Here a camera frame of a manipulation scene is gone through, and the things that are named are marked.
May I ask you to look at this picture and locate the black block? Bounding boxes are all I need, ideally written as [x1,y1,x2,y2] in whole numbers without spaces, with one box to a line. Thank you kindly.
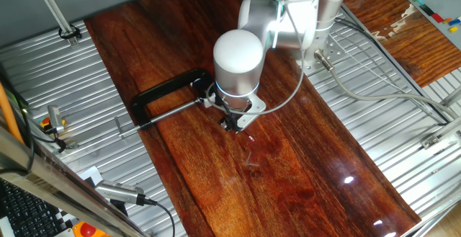
[419,3,436,17]

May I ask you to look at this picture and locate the black keyboard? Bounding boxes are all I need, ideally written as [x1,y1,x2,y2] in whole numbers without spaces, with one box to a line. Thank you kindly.
[0,179,70,237]

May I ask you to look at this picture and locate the black red pencil pink eraser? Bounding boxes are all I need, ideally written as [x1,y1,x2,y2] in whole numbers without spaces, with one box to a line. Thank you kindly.
[236,130,256,143]

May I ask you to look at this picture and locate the orange tube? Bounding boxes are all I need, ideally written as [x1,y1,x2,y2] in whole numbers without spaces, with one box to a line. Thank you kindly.
[0,81,26,146]

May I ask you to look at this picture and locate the thin looping gripper cable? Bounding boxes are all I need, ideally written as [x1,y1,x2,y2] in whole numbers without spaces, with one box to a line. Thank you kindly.
[205,0,306,117]

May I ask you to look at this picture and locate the silver depth camera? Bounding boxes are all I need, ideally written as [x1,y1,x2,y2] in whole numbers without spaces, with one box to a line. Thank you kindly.
[94,179,148,207]

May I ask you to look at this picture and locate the silver aluminium stand pole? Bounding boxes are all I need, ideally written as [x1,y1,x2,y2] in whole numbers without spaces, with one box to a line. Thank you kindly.
[30,0,80,48]

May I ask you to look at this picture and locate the black camera stand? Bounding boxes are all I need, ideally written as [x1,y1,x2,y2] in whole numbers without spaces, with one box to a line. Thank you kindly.
[109,198,130,218]

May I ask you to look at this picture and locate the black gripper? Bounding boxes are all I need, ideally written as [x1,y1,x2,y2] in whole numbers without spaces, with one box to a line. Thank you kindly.
[218,102,250,134]

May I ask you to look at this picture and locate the rough wood grain mat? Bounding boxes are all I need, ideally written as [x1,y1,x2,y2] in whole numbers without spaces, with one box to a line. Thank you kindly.
[341,0,461,89]

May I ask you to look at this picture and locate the grey cable with metal connector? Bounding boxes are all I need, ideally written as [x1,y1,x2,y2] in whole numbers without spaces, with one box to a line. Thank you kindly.
[313,48,461,120]

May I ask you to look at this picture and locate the orange emergency stop box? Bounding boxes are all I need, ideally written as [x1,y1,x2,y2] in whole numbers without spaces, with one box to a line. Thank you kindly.
[71,220,111,237]

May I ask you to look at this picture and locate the black metal C-clamp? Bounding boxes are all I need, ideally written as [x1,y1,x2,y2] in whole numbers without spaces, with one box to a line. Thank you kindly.
[114,68,217,139]

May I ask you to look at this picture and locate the black camera cable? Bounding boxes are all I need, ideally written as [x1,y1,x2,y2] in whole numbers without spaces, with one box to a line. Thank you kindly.
[143,197,177,237]

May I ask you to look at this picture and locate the black white marker sheet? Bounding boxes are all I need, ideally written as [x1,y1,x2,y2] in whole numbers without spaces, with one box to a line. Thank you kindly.
[53,164,106,231]

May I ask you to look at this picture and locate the aluminium profile with bracket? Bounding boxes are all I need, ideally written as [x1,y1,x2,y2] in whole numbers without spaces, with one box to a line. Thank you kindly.
[420,115,461,150]

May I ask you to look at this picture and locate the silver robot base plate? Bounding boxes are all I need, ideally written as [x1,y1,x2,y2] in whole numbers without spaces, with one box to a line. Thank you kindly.
[295,9,349,78]

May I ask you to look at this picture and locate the shiny steel frame rail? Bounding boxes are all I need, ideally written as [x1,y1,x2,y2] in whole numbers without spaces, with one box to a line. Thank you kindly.
[0,120,149,237]

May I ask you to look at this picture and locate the glossy wood grain mat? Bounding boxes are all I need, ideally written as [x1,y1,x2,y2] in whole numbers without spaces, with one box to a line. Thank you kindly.
[83,0,423,237]

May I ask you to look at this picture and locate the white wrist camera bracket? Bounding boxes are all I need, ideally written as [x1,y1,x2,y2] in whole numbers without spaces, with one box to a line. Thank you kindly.
[235,96,268,135]

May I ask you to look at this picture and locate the black strap ring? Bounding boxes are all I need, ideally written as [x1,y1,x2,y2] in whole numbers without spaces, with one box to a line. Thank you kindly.
[58,23,83,41]

